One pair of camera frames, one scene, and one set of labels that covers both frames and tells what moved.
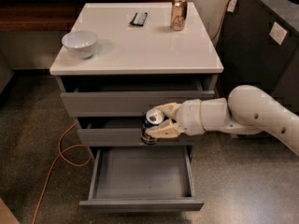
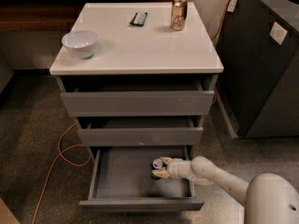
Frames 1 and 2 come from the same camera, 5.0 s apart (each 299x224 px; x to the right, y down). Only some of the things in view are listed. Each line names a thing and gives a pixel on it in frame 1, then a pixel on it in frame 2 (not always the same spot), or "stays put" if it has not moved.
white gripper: (190, 117) to (175, 168)
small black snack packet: (139, 19) stays put
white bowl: (80, 44) stays put
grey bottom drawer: (149, 177) stays put
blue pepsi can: (152, 118) to (156, 163)
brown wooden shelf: (53, 14) stays put
